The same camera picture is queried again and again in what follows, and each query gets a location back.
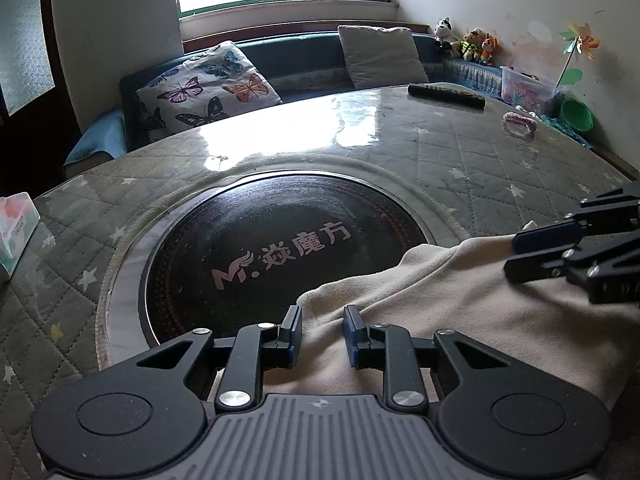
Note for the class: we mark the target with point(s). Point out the clear plastic storage box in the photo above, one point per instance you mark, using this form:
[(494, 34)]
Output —
[(530, 90)]

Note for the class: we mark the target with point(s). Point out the black remote control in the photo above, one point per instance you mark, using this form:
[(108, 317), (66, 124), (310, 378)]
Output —
[(445, 95)]

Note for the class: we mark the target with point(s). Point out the tissue box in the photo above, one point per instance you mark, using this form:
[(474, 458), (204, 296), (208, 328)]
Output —
[(17, 235)]

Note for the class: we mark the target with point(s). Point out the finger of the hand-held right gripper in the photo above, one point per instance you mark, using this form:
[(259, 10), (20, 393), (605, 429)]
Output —
[(535, 267), (550, 235)]

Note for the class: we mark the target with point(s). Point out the cream knit garment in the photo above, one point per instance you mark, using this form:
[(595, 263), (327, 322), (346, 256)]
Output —
[(475, 305)]

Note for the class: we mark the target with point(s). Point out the colourful pinwheel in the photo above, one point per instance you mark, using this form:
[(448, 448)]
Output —
[(577, 42)]

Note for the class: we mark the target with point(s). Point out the dark teal sofa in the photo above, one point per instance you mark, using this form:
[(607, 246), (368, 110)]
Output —
[(310, 60)]

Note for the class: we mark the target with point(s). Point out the cow plush toy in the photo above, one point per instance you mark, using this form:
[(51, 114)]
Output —
[(445, 35)]

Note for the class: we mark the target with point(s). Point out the bear plush toy yellow vest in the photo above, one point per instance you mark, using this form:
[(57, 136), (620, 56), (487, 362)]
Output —
[(471, 45)]

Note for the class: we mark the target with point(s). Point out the green plastic bowl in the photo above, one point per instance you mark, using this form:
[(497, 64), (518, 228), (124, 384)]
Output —
[(577, 114)]

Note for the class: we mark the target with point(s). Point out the orange fox plush toy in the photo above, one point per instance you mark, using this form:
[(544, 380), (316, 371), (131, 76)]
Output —
[(489, 49)]

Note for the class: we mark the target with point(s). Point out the blue quilted sofa cover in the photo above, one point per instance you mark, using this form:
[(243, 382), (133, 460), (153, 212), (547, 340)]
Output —
[(97, 137)]

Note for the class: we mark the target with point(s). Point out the teal knitted cloth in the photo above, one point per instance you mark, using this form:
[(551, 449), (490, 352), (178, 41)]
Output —
[(565, 132)]

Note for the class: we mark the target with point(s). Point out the pink hair clip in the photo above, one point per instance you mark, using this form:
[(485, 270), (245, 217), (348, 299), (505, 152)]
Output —
[(520, 122)]

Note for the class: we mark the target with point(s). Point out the dark door frosted glass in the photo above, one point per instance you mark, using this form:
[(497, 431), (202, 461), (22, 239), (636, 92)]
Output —
[(22, 50)]

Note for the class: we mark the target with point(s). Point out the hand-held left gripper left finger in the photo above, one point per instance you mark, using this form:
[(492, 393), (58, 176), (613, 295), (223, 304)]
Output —
[(295, 330)]

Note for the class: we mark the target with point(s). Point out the butterfly print pillow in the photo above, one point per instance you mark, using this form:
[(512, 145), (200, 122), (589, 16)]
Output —
[(205, 90)]

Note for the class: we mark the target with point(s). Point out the black round hot plate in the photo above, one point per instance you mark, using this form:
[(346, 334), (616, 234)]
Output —
[(260, 230)]

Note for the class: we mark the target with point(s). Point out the plain grey pillow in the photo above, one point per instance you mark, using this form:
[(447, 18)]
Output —
[(382, 55)]

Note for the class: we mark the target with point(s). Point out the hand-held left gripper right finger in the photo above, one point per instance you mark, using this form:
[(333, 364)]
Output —
[(351, 332)]

